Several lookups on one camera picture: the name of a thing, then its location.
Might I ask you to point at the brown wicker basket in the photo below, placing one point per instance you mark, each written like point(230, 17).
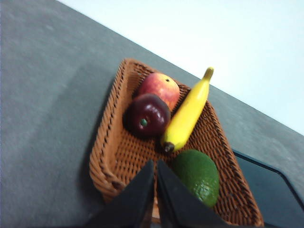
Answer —
point(133, 154)

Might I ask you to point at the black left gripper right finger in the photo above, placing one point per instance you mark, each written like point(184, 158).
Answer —
point(180, 209)

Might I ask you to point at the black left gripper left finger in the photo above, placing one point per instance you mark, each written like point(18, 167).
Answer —
point(133, 204)

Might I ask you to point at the green avocado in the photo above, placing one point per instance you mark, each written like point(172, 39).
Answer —
point(199, 171)

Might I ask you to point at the red yellow apple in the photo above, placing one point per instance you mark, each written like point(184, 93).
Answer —
point(161, 86)

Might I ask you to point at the black rectangular tray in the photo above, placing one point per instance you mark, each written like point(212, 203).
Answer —
point(266, 190)

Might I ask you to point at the yellow banana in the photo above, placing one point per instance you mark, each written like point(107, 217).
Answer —
point(187, 114)

